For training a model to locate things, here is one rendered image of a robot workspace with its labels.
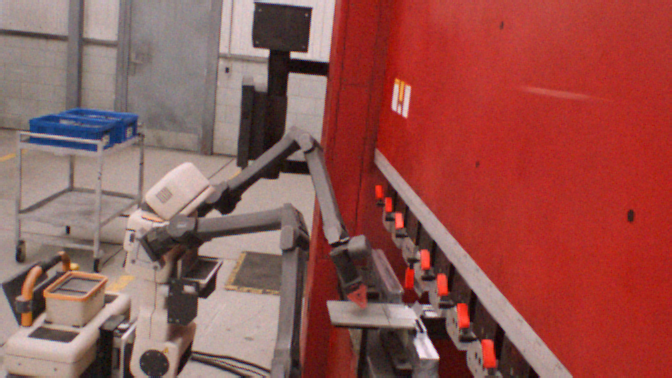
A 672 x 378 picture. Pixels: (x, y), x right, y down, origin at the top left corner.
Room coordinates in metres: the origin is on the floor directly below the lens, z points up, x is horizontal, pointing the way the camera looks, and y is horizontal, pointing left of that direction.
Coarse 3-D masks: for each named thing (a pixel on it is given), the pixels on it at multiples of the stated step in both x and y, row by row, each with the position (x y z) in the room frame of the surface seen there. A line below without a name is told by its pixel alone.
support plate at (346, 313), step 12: (336, 312) 2.34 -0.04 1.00; (348, 312) 2.35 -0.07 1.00; (360, 312) 2.36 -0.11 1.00; (372, 312) 2.37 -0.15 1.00; (384, 312) 2.38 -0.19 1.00; (336, 324) 2.26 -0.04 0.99; (348, 324) 2.26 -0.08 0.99; (360, 324) 2.27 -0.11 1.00; (372, 324) 2.27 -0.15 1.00; (384, 324) 2.28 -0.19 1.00; (396, 324) 2.29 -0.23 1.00; (408, 324) 2.30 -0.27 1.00
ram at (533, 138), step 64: (448, 0) 2.32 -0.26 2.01; (512, 0) 1.75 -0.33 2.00; (576, 0) 1.41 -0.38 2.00; (640, 0) 1.18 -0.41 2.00; (448, 64) 2.22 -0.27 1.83; (512, 64) 1.69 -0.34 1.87; (576, 64) 1.37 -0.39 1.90; (640, 64) 1.14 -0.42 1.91; (384, 128) 3.08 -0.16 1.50; (448, 128) 2.13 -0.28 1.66; (512, 128) 1.63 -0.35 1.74; (576, 128) 1.32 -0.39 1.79; (640, 128) 1.11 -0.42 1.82; (448, 192) 2.04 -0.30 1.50; (512, 192) 1.57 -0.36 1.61; (576, 192) 1.28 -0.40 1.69; (640, 192) 1.08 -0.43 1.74; (448, 256) 1.96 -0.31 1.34; (512, 256) 1.52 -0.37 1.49; (576, 256) 1.24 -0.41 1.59; (640, 256) 1.04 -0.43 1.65; (576, 320) 1.19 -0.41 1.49; (640, 320) 1.01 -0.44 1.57
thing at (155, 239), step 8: (152, 232) 2.26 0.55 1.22; (160, 232) 2.26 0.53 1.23; (144, 240) 2.23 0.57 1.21; (152, 240) 2.24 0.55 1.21; (160, 240) 2.25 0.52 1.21; (168, 240) 2.25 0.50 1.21; (176, 240) 2.28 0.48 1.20; (144, 248) 2.23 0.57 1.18; (152, 248) 2.24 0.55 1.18; (160, 248) 2.24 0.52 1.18; (168, 248) 2.27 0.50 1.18; (152, 256) 2.22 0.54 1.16; (160, 256) 2.26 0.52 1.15
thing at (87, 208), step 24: (24, 144) 5.06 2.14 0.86; (96, 144) 5.03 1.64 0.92; (120, 144) 5.39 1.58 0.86; (144, 144) 5.90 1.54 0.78; (72, 168) 5.93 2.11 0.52; (72, 192) 5.91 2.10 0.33; (96, 192) 5.02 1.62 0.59; (120, 192) 5.93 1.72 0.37; (24, 216) 5.06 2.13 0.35; (48, 216) 5.20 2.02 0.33; (72, 216) 5.27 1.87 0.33; (96, 216) 5.02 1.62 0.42; (120, 216) 5.90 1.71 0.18; (24, 240) 5.06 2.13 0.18; (48, 240) 5.06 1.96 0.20; (96, 240) 5.02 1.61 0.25; (96, 264) 5.03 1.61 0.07
